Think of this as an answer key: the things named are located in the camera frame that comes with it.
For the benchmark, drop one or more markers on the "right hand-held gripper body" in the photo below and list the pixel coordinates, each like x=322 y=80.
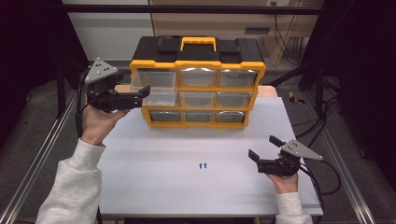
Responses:
x=277 y=168

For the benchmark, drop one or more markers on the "wooden table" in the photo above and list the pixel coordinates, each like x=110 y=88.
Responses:
x=267 y=90

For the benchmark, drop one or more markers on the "grid of clear plastic bins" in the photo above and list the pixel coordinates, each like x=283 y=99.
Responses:
x=197 y=77

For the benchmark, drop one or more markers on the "white table board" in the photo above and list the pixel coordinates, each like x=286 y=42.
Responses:
x=186 y=193

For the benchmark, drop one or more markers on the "yellow black organizer case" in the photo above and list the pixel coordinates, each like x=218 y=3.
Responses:
x=199 y=64

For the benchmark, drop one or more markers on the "black metal stand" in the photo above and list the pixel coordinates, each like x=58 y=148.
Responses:
x=319 y=93
x=60 y=93

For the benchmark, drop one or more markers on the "person's right hand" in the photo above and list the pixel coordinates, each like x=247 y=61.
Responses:
x=285 y=183

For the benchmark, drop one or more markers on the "small transparent drawer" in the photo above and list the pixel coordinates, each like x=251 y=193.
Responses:
x=155 y=96

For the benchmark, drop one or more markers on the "black curtain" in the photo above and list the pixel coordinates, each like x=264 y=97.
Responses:
x=367 y=77
x=28 y=62

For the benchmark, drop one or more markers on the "yellow black hazard tape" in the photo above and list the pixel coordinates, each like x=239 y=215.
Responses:
x=294 y=98

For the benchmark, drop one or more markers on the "aluminium floor rail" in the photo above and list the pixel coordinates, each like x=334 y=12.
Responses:
x=358 y=202
x=38 y=161

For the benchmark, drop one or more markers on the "person's left hand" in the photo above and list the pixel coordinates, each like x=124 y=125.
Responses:
x=98 y=124

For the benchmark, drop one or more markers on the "black overhead frame bar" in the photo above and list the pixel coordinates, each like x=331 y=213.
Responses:
x=186 y=9

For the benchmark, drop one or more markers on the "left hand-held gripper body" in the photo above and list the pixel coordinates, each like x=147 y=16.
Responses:
x=106 y=96

